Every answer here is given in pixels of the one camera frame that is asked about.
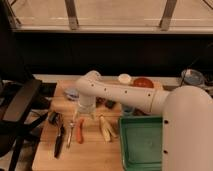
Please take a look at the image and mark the red bowl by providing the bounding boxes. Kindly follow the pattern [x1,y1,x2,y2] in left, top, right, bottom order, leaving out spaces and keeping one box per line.
[133,77,154,88]

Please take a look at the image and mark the blue grey cloth toy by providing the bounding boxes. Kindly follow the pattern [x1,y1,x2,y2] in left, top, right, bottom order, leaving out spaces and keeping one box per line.
[64,88,79,101]

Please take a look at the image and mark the small black object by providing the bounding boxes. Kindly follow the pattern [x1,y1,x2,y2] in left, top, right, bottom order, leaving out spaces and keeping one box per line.
[48,112,59,124]

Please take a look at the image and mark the black rectangular block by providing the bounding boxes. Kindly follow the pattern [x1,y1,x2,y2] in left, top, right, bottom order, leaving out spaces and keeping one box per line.
[105,100,116,109]

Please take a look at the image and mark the black chair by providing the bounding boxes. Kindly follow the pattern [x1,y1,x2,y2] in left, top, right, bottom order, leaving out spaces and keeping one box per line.
[0,79,56,171]

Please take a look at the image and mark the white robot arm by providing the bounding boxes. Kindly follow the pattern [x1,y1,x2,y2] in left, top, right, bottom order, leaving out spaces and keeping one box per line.
[75,70,213,171]

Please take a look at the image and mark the green plastic tray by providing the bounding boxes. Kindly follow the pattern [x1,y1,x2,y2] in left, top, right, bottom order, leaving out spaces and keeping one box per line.
[118,116,162,171]

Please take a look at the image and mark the blue cup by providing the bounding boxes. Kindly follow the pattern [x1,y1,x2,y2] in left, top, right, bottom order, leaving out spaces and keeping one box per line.
[122,105,135,116]

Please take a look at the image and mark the orange carrot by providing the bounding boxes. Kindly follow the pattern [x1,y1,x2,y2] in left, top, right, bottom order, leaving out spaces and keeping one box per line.
[76,118,84,144]

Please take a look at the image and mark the black handled knife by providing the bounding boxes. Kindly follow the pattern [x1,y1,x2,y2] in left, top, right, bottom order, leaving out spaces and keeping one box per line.
[54,125,65,158]

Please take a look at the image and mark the white cup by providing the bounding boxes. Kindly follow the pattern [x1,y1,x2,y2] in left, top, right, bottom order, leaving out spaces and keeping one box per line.
[118,74,131,85]

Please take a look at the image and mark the blue round lid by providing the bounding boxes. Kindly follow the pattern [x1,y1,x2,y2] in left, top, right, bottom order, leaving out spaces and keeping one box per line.
[181,69,204,86]

